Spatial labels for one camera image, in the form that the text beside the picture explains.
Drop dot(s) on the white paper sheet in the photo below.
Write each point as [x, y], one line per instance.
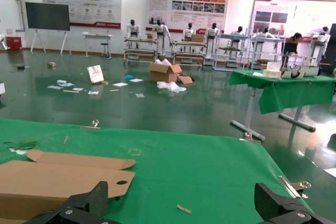
[120, 84]
[136, 80]

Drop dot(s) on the yellow sponge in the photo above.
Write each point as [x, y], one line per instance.
[105, 82]

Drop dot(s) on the white carton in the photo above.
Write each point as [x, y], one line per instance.
[271, 72]

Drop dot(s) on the red box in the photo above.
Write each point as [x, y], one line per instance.
[13, 43]

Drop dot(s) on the black stool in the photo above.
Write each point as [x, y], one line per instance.
[105, 45]

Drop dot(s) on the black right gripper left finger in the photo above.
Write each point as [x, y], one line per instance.
[86, 205]

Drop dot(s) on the small cardboard box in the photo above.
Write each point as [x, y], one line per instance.
[150, 36]

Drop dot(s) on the red white paper bag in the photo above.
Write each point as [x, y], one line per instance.
[95, 74]

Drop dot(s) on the medium cardboard box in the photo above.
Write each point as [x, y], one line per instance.
[197, 38]

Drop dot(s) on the red white wall poster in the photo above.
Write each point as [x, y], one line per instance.
[78, 1]
[288, 11]
[183, 6]

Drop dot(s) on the small wooden stick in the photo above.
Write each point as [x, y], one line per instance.
[65, 140]

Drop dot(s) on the silver binder clip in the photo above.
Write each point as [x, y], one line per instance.
[291, 188]
[249, 138]
[90, 127]

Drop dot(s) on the white humanoid robot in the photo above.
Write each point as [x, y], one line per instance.
[212, 35]
[263, 36]
[133, 30]
[159, 31]
[320, 40]
[237, 35]
[188, 33]

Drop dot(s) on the green cloth covered table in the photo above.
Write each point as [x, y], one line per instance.
[288, 93]

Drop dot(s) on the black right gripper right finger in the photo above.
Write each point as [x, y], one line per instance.
[273, 208]

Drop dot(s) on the white frame workbench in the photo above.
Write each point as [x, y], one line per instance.
[231, 36]
[267, 41]

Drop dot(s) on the white desk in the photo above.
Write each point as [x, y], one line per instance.
[97, 35]

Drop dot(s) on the green tablecloth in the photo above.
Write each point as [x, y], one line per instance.
[183, 171]

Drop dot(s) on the black monitor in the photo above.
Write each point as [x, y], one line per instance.
[288, 48]

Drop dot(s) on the white black printed box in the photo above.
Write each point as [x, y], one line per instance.
[302, 72]

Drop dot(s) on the person in brown top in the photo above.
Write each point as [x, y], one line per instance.
[292, 40]

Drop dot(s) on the white plastic packing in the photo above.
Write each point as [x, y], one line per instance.
[172, 87]

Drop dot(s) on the long yellow strip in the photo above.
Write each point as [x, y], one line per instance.
[71, 91]

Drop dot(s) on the black display board on stand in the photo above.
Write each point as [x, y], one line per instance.
[47, 16]

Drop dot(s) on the brown crumpled item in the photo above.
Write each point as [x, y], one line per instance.
[51, 64]

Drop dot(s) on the empty brown cardboard box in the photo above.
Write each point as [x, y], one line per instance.
[39, 180]

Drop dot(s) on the dark flat item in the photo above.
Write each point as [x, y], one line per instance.
[23, 67]

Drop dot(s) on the small plastic packet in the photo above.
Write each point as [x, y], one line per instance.
[55, 87]
[140, 95]
[93, 92]
[77, 89]

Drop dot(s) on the large open cardboard box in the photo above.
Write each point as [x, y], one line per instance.
[160, 74]

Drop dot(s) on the blue cloth item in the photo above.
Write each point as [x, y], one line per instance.
[128, 77]

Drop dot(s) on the metal frame workbench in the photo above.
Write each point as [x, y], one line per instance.
[139, 41]
[187, 43]

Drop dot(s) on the white package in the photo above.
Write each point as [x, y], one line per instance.
[63, 82]

